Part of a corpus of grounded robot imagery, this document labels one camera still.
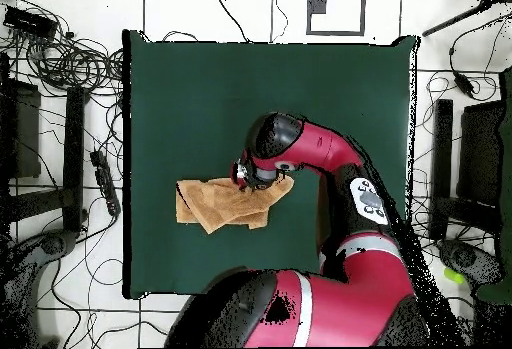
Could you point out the long black power strip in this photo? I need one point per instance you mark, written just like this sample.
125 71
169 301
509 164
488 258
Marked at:
104 183

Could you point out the black stand beam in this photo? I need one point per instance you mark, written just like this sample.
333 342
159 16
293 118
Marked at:
442 165
74 157

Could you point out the dark green table cloth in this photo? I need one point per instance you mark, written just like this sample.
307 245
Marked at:
180 105

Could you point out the small dark grey box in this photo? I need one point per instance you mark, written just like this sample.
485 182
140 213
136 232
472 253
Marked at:
318 2

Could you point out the black electronics box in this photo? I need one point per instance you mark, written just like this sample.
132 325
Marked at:
30 23

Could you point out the grey square frame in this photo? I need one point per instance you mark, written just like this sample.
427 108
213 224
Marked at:
363 9

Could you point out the yellow-green ball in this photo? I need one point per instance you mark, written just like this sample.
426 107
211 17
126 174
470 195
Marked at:
454 276

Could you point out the dark flat panel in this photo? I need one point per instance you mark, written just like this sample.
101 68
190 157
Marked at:
480 153
26 133

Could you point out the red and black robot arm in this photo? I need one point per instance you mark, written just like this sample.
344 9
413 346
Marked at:
340 293

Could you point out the dark green cloth bundle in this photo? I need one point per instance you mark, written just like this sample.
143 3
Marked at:
506 165

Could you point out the tan terry towel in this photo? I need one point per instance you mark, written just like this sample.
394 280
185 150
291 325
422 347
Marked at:
224 209

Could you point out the black tripod pole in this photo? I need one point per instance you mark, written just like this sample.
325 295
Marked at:
452 21

